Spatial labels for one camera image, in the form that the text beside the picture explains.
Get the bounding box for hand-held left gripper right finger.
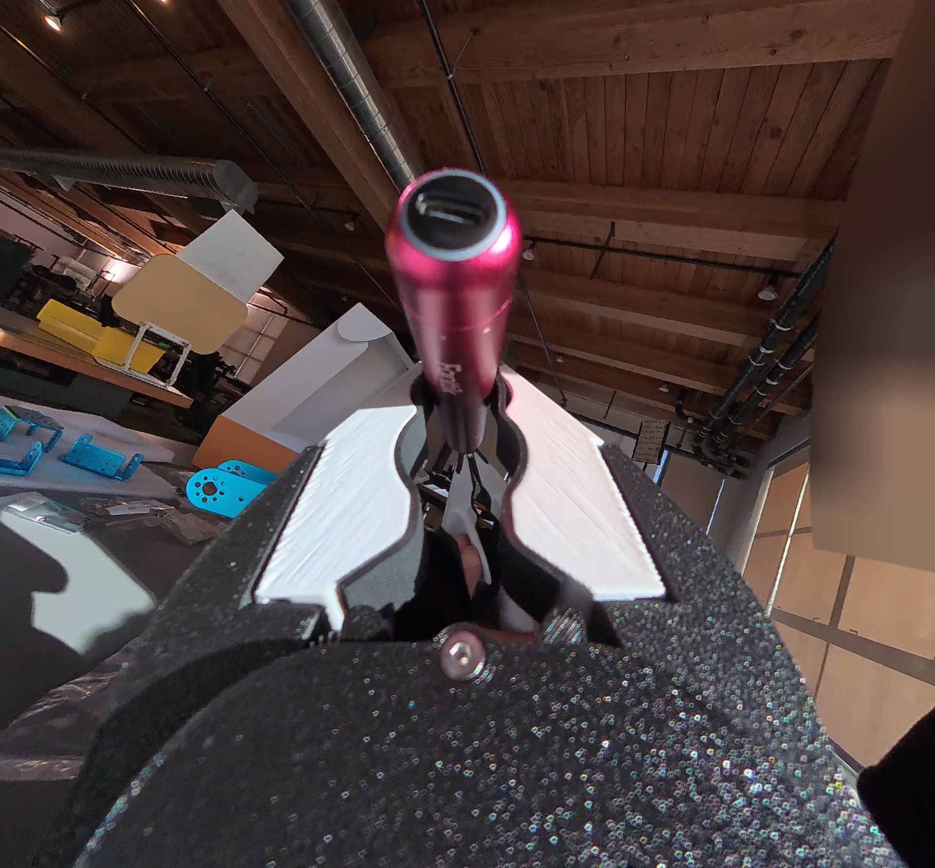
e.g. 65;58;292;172
497;364;670;602

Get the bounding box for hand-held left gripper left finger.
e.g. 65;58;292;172
254;403;426;629

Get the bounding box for blue robot arm base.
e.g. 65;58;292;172
185;458;280;520

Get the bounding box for red electric screwdriver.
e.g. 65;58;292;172
385;168;524;454

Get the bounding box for grey desk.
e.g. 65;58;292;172
0;393;293;738

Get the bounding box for wood-edged background desk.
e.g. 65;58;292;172
0;326;195;410

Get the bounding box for orange and white cardboard box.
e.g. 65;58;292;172
192;302;413;476

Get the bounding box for pile of small screw bags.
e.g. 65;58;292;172
0;490;222;549

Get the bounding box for white foam sheet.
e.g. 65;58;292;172
0;393;180;500

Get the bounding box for black ceiling pipes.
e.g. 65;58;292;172
675;231;838;478

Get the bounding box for yellow bin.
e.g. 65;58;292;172
37;297;168;374

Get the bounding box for tan window blind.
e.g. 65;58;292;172
723;459;935;774

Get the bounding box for clear plastic bag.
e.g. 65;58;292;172
0;652;158;781

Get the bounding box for long blue U bracket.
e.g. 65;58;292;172
60;433;145;483

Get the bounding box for blue perforated bracket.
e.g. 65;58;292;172
0;405;64;451

